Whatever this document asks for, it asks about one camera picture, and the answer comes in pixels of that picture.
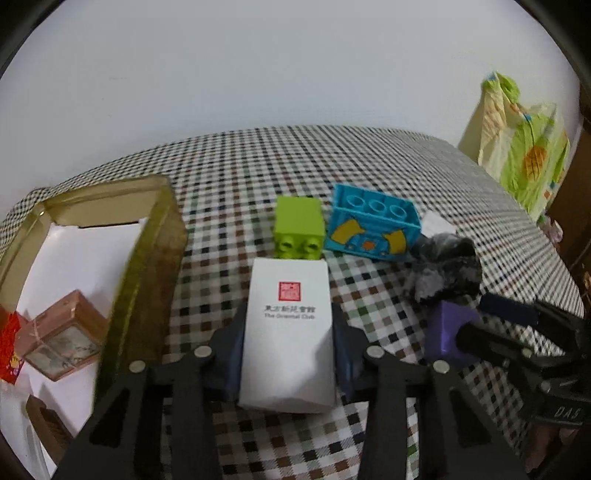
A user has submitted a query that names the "copper coloured box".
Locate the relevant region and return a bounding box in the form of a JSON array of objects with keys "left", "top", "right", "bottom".
[{"left": 14, "top": 290, "right": 112, "bottom": 381}]

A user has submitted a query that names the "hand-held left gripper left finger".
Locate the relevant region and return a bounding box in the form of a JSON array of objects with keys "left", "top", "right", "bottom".
[{"left": 55, "top": 307, "right": 247, "bottom": 480}]

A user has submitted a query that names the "purple block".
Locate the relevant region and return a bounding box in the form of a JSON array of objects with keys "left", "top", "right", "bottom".
[{"left": 424, "top": 300, "right": 481, "bottom": 367}]

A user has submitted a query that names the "blue toy brick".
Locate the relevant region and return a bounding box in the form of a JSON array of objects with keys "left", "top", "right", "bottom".
[{"left": 323, "top": 184, "right": 423, "bottom": 263}]

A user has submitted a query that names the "white paper liner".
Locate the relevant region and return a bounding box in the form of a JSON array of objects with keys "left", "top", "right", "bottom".
[{"left": 0, "top": 217, "right": 148, "bottom": 480}]

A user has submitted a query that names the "grey rock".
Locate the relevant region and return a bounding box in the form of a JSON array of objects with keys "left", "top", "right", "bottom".
[{"left": 404, "top": 233, "right": 483, "bottom": 305}]

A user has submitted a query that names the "brown box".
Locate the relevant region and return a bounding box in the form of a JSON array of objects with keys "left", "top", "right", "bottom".
[{"left": 25, "top": 394, "right": 75, "bottom": 464}]

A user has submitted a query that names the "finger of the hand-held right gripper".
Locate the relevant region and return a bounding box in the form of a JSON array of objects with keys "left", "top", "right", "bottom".
[
  {"left": 455, "top": 323, "right": 555, "bottom": 384},
  {"left": 479, "top": 293, "right": 587, "bottom": 342}
]

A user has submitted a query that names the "checkered tablecloth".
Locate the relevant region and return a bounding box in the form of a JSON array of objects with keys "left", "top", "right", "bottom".
[{"left": 0, "top": 124, "right": 585, "bottom": 480}]

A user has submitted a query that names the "gold metal tray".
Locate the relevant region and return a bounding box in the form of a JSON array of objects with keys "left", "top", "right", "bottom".
[{"left": 0, "top": 174, "right": 189, "bottom": 480}]

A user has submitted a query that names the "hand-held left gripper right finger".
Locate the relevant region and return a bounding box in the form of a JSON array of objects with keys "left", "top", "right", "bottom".
[{"left": 330, "top": 305, "right": 529, "bottom": 480}]

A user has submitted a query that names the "white box with red label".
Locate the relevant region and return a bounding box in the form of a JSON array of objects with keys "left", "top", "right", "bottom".
[{"left": 238, "top": 257, "right": 337, "bottom": 414}]

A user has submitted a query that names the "red patterned box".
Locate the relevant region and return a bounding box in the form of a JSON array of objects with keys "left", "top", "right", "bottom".
[{"left": 0, "top": 310, "right": 29, "bottom": 384}]

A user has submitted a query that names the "green yellow printed cloth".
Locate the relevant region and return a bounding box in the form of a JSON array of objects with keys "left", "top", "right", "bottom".
[{"left": 457, "top": 70, "right": 571, "bottom": 222}]

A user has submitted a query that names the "green toy brick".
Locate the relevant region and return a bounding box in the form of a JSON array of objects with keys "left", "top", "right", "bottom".
[{"left": 272, "top": 196, "right": 325, "bottom": 260}]

